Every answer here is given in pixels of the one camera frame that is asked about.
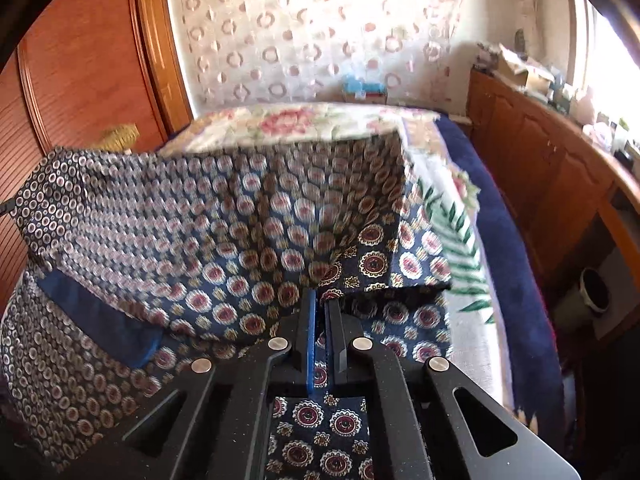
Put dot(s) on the brown louvered wooden wardrobe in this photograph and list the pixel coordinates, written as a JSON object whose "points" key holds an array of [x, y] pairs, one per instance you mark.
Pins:
{"points": [[84, 67]]}

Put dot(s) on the long wooden side cabinet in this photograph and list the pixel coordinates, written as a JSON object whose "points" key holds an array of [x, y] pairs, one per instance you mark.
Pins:
{"points": [[573, 202]]}

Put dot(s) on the floral bed quilt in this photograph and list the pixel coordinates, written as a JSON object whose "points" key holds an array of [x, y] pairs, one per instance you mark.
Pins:
{"points": [[296, 122]]}

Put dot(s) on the sheer circle-patterned curtain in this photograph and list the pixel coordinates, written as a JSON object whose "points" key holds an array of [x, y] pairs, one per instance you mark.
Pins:
{"points": [[239, 52]]}

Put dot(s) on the open cardboard box on cabinet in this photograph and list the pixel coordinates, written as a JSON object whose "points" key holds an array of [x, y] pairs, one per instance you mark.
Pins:
{"points": [[530, 76]]}

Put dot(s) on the navy patterned silk shirt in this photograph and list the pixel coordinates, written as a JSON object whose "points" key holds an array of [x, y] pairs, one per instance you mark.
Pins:
{"points": [[140, 264]]}

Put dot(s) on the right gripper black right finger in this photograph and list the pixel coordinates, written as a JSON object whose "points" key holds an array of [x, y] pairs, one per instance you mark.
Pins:
{"points": [[341, 329]]}

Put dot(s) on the window with wooden frame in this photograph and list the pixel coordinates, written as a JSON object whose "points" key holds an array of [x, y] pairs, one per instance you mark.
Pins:
{"points": [[606, 79]]}

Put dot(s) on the blue tissue box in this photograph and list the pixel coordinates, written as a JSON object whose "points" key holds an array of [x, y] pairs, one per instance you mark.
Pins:
{"points": [[359, 91]]}

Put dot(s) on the mustard patterned folded cloth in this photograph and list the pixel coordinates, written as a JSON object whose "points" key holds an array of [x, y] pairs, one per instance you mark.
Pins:
{"points": [[119, 138]]}

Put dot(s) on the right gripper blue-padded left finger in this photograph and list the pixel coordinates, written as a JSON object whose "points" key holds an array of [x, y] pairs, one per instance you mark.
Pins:
{"points": [[303, 347]]}

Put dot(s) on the palm leaf printed blanket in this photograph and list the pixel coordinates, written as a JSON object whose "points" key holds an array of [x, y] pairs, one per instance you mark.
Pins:
{"points": [[478, 337]]}

